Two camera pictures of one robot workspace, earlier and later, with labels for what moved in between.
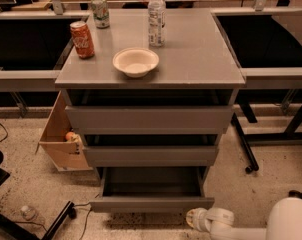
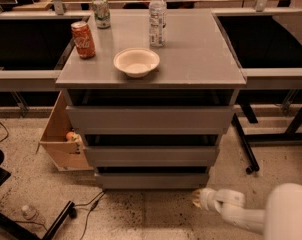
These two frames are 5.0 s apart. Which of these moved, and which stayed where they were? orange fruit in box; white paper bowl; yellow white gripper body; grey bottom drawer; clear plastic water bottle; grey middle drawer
Moved: grey bottom drawer; yellow white gripper body
Stayed: orange fruit in box; clear plastic water bottle; grey middle drawer; white paper bowl
